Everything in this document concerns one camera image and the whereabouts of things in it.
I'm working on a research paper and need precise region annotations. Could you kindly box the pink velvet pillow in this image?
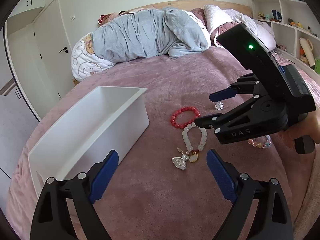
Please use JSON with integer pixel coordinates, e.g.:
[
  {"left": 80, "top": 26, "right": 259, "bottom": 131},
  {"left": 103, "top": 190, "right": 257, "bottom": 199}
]
[{"left": 190, "top": 8, "right": 238, "bottom": 47}]

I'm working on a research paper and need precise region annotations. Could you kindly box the white jade bead bracelet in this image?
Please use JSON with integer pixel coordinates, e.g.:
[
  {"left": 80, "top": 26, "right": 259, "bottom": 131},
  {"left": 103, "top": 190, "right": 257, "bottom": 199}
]
[{"left": 181, "top": 122, "right": 208, "bottom": 164}]

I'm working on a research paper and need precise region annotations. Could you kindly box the white bedroom door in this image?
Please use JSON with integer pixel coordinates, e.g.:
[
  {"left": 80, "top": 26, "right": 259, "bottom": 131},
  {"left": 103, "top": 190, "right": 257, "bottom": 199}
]
[{"left": 33, "top": 0, "right": 74, "bottom": 99}]

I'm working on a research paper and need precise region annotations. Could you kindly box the white plastic storage box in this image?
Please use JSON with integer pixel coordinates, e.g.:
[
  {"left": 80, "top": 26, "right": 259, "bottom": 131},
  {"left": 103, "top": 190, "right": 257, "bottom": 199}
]
[{"left": 28, "top": 86, "right": 149, "bottom": 195}]

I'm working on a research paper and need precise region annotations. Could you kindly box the mauve plush bed blanket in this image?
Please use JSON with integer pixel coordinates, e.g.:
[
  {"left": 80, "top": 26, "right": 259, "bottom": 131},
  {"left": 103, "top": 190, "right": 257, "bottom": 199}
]
[{"left": 6, "top": 47, "right": 319, "bottom": 239}]

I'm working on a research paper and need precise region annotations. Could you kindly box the pastel multicolour bead bracelet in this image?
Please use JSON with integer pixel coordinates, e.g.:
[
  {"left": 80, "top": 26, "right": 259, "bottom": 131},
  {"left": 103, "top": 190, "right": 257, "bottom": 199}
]
[{"left": 247, "top": 134, "right": 272, "bottom": 150}]

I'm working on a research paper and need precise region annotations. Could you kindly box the small silver heart charm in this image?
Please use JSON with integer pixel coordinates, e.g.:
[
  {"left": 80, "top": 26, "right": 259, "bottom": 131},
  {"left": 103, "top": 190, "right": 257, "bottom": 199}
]
[{"left": 177, "top": 147, "right": 189, "bottom": 161}]

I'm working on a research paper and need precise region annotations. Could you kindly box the white cartoon print quilt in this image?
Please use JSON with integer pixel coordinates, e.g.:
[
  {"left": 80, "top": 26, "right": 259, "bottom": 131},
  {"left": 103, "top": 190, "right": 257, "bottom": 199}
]
[{"left": 71, "top": 33, "right": 115, "bottom": 82}]

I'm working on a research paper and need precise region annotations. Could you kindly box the red bead bracelet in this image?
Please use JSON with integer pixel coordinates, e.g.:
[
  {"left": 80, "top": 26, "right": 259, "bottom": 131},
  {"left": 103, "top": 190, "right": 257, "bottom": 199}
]
[{"left": 170, "top": 106, "right": 201, "bottom": 130}]

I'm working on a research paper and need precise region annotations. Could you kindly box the silver heart pearl pendant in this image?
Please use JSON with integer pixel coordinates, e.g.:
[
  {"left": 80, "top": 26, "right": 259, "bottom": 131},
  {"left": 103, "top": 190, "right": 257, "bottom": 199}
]
[{"left": 171, "top": 157, "right": 187, "bottom": 170}]

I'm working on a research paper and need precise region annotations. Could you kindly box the white wall shelf unit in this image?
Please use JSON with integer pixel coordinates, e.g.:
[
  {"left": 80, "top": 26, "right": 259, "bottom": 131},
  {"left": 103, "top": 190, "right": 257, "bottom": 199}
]
[{"left": 251, "top": 0, "right": 319, "bottom": 78}]

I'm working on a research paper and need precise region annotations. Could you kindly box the white lace pillow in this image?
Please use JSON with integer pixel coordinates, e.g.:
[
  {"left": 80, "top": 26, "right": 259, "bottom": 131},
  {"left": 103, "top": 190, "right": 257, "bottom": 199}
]
[{"left": 204, "top": 4, "right": 276, "bottom": 50}]

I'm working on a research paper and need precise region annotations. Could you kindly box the wooden headboard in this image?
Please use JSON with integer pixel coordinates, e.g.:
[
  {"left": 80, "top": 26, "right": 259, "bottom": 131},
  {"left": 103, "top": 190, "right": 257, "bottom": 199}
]
[{"left": 121, "top": 0, "right": 253, "bottom": 17}]

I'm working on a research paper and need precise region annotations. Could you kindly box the grey blue duvet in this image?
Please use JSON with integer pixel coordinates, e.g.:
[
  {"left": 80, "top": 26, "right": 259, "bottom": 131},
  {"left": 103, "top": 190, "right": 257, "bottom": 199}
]
[{"left": 91, "top": 8, "right": 211, "bottom": 63}]

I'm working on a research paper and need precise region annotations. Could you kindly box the person's hand holding gripper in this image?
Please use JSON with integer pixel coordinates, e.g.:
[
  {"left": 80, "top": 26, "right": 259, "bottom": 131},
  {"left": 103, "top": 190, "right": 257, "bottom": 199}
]
[{"left": 278, "top": 108, "right": 320, "bottom": 148}]

